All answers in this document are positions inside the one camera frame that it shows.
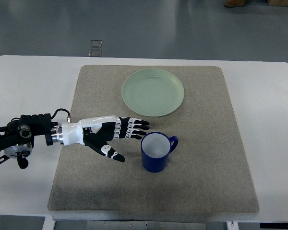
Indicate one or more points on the light green plate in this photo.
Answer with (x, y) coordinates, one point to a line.
(153, 92)

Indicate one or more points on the white table frame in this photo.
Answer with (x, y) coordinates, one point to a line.
(49, 224)

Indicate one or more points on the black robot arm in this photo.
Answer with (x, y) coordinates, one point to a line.
(18, 136)

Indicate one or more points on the brown shoe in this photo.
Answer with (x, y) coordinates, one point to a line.
(235, 3)

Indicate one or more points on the blue mug white inside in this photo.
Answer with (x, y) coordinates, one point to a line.
(155, 150)

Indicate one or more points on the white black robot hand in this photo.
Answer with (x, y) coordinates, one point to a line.
(96, 132)

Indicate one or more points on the cardboard box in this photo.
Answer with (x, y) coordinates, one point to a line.
(283, 3)

